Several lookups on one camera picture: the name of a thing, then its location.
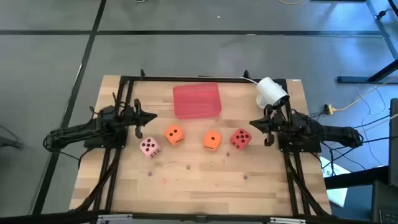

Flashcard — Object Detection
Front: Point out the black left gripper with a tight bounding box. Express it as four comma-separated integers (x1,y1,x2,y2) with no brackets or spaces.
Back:
123,98,158,139

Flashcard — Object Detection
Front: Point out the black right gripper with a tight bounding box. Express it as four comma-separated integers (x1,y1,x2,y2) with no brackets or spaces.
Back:
249,104,289,147

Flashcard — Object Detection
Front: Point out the red foam die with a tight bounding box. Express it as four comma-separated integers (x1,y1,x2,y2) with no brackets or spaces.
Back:
229,128,252,151

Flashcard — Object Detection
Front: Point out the pink foam die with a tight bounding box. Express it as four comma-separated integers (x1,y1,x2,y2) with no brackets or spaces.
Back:
139,136,162,159

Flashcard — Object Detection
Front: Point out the orange foam die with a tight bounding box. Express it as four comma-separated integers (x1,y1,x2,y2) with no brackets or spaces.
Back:
202,129,223,152
164,124,185,146

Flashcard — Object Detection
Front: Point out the pink translucent plastic bin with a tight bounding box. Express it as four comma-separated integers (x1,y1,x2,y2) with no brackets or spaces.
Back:
172,82,223,120

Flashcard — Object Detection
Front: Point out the black desk foot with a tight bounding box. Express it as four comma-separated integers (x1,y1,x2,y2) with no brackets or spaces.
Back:
337,58,398,84

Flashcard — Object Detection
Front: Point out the white paper sign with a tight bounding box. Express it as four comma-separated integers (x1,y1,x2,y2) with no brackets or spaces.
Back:
320,155,351,208

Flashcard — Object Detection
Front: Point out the black floor bar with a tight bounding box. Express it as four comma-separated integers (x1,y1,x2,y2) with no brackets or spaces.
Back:
325,166,391,190

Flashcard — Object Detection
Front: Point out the tall black box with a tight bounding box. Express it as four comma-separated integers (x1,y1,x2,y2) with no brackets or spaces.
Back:
388,98,398,187

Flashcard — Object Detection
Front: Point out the grey chair leg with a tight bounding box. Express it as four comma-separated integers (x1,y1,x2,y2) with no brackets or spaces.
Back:
0,124,24,150

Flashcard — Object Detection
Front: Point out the black horizontal crossbar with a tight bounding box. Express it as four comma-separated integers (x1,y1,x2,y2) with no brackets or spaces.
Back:
0,210,398,224

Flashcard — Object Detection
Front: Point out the black equipment case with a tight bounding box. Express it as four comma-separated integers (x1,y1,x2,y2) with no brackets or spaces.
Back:
371,180,398,224

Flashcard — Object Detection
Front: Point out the white cylindrical camera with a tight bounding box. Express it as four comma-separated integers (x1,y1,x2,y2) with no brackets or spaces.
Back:
255,77,290,110

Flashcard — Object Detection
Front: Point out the black aluminium table frame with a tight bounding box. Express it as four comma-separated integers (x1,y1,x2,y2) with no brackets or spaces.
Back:
73,68,332,218

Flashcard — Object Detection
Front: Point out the silver metal bracket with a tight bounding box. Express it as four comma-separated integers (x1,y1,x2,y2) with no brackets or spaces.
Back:
269,217,307,224
96,213,134,224

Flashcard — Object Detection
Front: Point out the yellow floor cable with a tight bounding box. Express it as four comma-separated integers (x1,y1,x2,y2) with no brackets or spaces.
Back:
333,76,398,112

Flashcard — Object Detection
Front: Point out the black floor cable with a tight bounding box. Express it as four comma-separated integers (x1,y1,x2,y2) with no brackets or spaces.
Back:
360,136,398,144
353,113,398,130

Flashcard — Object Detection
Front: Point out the grey metal desk frame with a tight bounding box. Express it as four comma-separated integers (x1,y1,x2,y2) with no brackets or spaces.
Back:
366,0,398,60

